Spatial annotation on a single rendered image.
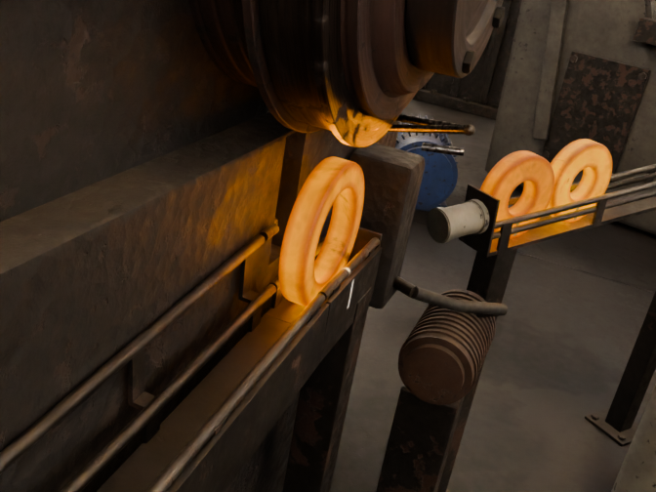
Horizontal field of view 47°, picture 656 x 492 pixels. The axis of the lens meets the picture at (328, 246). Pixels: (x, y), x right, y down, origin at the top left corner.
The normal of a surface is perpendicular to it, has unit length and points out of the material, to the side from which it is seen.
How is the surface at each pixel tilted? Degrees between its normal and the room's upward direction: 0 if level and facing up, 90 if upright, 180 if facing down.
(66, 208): 0
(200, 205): 90
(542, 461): 0
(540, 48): 90
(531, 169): 90
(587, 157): 90
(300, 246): 80
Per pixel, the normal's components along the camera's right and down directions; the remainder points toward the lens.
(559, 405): 0.16, -0.89
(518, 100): -0.58, 0.25
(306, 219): -0.26, -0.15
